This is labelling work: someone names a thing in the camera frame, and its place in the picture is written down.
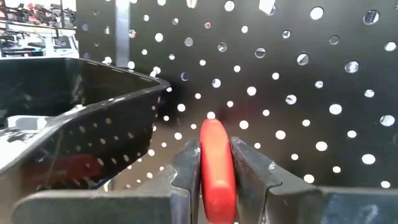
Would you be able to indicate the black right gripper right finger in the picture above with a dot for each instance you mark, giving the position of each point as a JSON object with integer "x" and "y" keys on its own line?
{"x": 295, "y": 205}

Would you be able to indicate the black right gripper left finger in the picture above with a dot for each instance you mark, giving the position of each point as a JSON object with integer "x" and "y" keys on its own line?
{"x": 124, "y": 205}

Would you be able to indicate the black peg board bin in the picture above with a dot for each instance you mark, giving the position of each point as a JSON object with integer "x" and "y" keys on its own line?
{"x": 93, "y": 133}

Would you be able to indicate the black perforated peg board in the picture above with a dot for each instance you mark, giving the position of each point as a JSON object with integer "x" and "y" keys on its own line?
{"x": 280, "y": 62}

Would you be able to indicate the cluttered background workbench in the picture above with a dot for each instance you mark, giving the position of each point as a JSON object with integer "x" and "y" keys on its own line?
{"x": 31, "y": 18}

